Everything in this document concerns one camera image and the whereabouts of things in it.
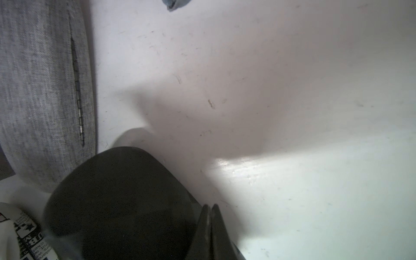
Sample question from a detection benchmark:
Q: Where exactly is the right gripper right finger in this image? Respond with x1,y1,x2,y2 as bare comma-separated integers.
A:
211,204,245,260

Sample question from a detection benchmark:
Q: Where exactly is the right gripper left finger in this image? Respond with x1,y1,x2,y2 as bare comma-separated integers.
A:
185,205,212,260

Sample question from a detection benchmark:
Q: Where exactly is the black case with glasses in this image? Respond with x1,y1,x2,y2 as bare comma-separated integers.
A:
42,147,201,260

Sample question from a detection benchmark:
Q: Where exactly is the patterned case with sunglasses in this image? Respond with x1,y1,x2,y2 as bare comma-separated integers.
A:
1,203,59,260

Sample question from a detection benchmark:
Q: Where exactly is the beige case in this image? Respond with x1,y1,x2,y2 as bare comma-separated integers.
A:
1,1,96,192

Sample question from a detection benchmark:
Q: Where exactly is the grey teal glasses case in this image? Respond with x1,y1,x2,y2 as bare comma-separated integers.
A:
162,0,192,12

